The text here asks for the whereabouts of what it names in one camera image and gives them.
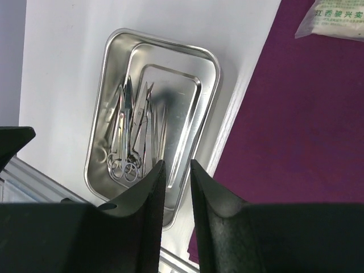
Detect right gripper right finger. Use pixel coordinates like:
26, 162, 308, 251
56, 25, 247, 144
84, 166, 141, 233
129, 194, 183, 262
191, 159, 363, 272

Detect stainless steel instrument tray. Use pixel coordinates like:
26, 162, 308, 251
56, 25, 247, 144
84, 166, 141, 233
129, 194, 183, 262
84, 28, 221, 230

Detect plain steel surgical scissors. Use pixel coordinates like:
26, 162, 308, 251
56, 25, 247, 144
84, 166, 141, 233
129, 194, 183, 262
120, 76, 139, 183

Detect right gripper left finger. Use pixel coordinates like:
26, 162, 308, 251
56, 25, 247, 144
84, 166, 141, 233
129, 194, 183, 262
1, 160, 166, 272

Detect aluminium mounting rail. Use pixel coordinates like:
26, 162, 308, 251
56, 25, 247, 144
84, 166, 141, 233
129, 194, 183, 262
1, 158, 199, 272

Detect purple surgical drape cloth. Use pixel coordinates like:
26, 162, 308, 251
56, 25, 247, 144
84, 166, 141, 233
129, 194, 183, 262
187, 0, 364, 265

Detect left green gauze packet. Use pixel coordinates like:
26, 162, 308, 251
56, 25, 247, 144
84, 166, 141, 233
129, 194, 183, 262
295, 0, 363, 42

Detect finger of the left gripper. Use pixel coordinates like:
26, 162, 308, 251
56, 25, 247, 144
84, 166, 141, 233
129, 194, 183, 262
0, 126, 36, 171

